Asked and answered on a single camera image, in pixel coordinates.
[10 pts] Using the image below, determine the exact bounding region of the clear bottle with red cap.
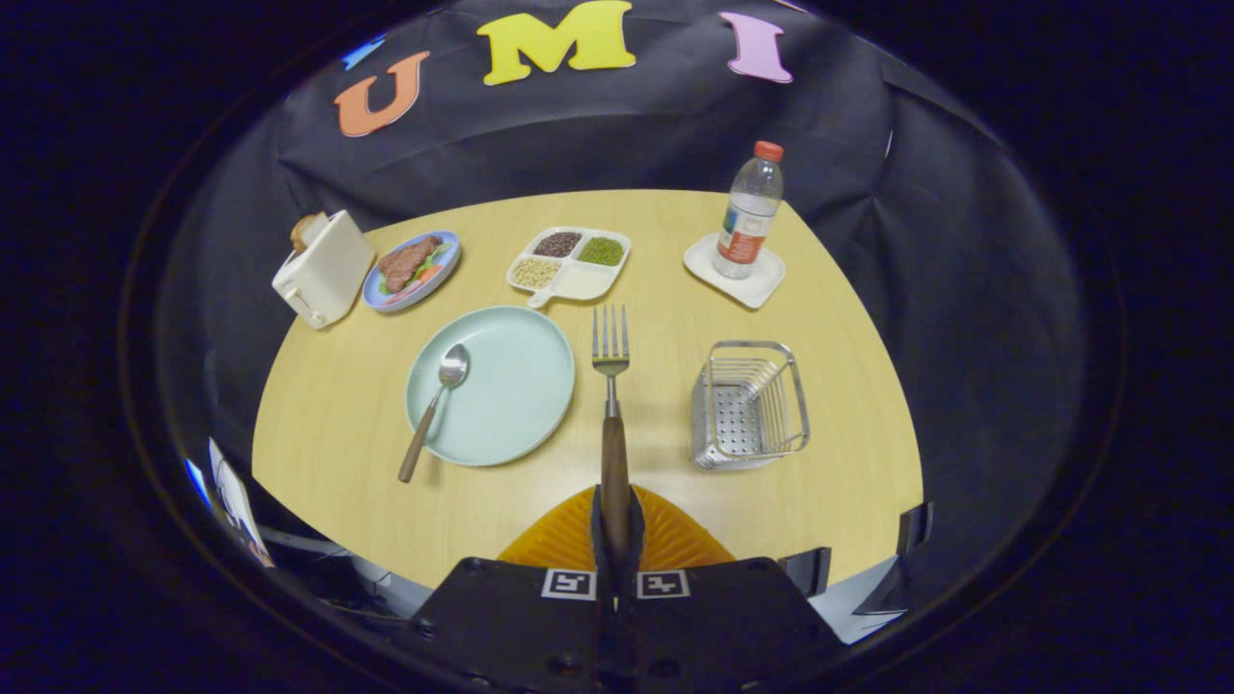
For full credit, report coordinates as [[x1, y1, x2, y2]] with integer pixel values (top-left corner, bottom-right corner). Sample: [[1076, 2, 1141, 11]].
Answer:
[[714, 141, 785, 280]]

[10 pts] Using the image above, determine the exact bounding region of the white divided dish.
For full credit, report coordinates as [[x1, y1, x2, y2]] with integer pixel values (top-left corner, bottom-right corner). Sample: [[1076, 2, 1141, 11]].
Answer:
[[506, 227, 632, 309]]

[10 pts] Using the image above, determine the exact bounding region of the light green round plate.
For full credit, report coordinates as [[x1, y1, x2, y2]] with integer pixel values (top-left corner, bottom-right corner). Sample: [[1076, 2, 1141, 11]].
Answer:
[[405, 306, 577, 468]]

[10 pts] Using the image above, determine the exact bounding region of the orange carrot slice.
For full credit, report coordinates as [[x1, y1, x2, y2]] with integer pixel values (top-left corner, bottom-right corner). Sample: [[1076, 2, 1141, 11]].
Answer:
[[386, 265, 446, 302]]

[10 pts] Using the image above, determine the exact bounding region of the white toaster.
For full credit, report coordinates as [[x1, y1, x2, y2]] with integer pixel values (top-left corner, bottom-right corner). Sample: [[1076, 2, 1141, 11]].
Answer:
[[272, 210, 377, 331]]

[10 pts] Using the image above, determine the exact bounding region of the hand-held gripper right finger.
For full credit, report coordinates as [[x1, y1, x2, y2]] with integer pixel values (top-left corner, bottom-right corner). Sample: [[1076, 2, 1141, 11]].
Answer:
[[617, 485, 840, 694]]

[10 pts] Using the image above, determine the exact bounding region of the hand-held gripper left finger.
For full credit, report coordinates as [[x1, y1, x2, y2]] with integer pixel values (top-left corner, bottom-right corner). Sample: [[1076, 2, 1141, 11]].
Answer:
[[410, 485, 618, 694]]

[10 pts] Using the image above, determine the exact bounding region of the wooden handled metal fork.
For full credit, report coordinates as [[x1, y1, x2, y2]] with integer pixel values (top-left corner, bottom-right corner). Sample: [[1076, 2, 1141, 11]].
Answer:
[[591, 305, 632, 565]]

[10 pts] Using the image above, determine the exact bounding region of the blue oval plate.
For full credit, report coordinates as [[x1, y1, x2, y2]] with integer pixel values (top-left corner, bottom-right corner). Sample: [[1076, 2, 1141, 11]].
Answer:
[[362, 230, 462, 313]]

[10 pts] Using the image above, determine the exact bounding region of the metal wire cutlery basket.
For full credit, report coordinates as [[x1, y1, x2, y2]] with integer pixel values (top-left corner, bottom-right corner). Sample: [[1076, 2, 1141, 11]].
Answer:
[[691, 340, 812, 471]]

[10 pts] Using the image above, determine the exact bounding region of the green lettuce leaf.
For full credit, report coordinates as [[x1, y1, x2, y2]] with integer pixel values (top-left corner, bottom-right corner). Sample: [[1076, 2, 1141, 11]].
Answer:
[[378, 243, 452, 296]]

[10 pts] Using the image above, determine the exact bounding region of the brown steak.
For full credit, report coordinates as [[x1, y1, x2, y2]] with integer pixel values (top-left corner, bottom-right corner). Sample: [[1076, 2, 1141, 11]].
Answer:
[[377, 236, 443, 293]]

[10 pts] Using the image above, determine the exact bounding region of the white square coaster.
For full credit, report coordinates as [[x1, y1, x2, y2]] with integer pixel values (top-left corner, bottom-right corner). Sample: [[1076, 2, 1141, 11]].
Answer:
[[684, 232, 787, 310]]

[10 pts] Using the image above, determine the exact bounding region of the wooden handled metal spoon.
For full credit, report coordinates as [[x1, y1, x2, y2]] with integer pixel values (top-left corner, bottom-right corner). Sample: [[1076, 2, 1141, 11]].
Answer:
[[398, 343, 471, 484]]

